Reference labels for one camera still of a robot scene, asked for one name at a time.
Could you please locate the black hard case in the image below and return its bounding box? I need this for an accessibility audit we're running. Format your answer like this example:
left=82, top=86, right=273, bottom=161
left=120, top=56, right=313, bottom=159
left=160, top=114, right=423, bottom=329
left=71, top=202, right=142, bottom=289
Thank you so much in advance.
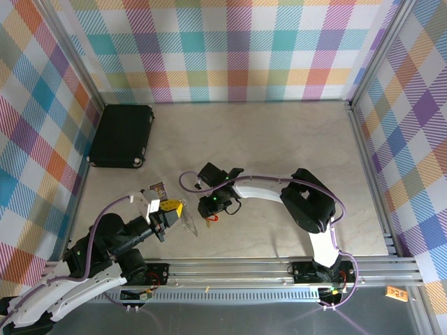
left=87, top=103, right=155, bottom=169

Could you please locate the aluminium frame post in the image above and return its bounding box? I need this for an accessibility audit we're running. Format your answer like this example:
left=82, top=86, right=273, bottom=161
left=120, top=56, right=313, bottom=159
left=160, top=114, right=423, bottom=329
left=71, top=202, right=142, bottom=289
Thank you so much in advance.
left=348, top=0, right=418, bottom=109
left=36, top=0, right=108, bottom=109

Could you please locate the aluminium side rail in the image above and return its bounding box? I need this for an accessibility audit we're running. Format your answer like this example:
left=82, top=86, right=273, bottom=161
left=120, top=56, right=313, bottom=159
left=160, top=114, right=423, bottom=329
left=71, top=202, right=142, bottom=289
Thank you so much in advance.
left=345, top=100, right=402, bottom=258

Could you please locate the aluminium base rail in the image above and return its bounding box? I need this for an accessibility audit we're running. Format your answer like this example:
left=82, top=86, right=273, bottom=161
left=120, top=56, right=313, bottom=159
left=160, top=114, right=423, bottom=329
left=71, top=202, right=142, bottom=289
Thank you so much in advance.
left=45, top=257, right=425, bottom=290

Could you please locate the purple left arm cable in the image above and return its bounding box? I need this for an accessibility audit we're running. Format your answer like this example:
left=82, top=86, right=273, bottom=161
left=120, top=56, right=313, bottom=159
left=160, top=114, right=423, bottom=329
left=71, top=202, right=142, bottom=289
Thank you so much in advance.
left=0, top=195, right=140, bottom=325

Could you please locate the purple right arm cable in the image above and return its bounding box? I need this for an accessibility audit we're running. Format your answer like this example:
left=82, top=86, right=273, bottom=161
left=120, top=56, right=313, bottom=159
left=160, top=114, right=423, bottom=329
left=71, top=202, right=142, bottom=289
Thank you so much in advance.
left=178, top=170, right=360, bottom=310

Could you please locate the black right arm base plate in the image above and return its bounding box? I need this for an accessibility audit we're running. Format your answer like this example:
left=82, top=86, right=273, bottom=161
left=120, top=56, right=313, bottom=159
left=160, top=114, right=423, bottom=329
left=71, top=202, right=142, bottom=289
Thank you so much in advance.
left=291, top=260, right=353, bottom=284

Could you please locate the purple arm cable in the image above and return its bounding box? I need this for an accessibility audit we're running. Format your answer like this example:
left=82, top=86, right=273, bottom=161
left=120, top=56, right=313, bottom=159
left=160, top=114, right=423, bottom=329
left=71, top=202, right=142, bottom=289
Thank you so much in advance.
left=178, top=170, right=360, bottom=310
left=0, top=195, right=140, bottom=325

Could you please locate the small purple picture card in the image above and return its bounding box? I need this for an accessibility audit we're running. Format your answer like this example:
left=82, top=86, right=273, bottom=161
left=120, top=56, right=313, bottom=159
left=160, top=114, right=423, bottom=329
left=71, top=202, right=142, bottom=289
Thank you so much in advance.
left=149, top=183, right=168, bottom=200

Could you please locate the perforated grey cable duct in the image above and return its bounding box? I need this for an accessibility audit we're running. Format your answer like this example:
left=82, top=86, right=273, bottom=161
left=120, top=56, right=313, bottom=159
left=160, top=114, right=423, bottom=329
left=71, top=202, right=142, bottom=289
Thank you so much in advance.
left=103, top=290, right=324, bottom=304

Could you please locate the small orange tag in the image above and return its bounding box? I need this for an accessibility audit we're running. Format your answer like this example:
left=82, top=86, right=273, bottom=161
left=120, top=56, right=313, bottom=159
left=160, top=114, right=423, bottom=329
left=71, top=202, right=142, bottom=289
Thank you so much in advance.
left=386, top=285, right=409, bottom=300

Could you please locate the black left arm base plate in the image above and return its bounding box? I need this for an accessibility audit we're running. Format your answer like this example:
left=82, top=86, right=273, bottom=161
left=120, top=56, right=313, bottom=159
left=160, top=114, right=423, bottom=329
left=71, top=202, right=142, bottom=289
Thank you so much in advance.
left=143, top=262, right=171, bottom=286

